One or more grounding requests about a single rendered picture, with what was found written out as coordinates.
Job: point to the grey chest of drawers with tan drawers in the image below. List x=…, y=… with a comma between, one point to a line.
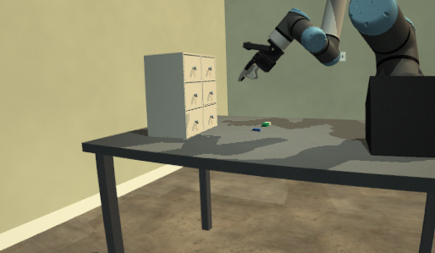
x=165, y=95

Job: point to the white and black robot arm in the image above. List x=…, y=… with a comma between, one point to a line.
x=386, y=30

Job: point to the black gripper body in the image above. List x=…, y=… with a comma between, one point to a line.
x=270, y=57

